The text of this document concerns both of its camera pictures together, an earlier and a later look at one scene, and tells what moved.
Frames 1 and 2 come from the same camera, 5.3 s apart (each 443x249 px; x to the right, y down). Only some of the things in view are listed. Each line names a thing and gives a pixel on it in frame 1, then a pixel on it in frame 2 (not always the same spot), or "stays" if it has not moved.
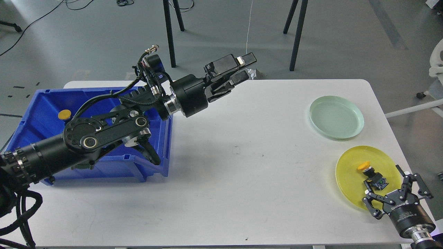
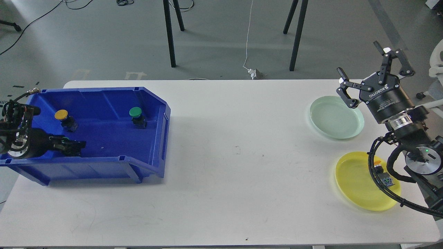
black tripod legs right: x=288 y=21 stays
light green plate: x=336 y=117 stays
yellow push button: x=377 y=181 to x=384 y=176
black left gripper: x=190 y=92 to x=39 y=142
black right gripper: x=407 y=212 to x=387 y=100
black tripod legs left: x=166 y=8 stays
